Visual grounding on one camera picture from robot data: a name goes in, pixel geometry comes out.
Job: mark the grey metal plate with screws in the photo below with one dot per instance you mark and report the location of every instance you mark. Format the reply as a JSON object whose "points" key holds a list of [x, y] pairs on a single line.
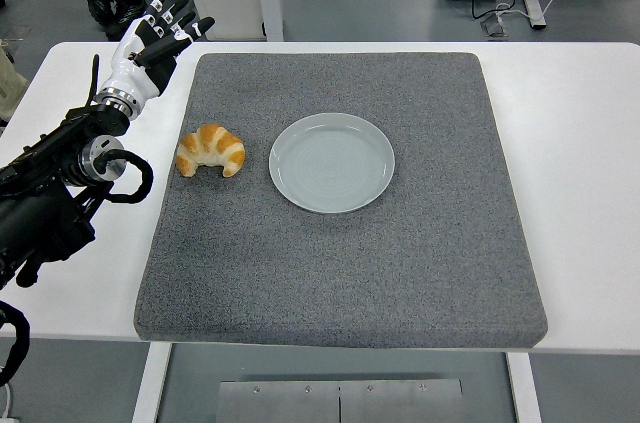
{"points": [[300, 403]]}

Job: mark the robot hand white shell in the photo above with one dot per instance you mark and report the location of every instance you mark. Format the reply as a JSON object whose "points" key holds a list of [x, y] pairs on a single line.
{"points": [[131, 74]]}

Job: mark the white table leg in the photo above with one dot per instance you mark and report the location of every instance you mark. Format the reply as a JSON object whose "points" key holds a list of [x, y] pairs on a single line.
{"points": [[525, 388], [150, 383]]}

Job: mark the round pale grey plate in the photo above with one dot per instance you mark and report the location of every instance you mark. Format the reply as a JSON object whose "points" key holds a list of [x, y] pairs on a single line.
{"points": [[332, 164]]}

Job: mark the golden croissant bread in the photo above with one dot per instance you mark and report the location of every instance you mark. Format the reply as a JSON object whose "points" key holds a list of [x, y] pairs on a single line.
{"points": [[220, 143]]}

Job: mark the grey speckled mat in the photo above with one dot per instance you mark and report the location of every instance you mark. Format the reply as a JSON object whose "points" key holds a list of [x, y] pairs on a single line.
{"points": [[330, 273]]}

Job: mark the beige bag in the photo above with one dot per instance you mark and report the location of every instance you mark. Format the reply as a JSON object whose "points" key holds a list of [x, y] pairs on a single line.
{"points": [[9, 83]]}

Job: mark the grey floor socket box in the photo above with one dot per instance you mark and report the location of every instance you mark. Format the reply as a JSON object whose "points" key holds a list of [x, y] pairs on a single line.
{"points": [[496, 28]]}

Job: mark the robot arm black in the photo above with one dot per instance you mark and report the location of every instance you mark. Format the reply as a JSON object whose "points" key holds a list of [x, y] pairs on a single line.
{"points": [[40, 203]]}

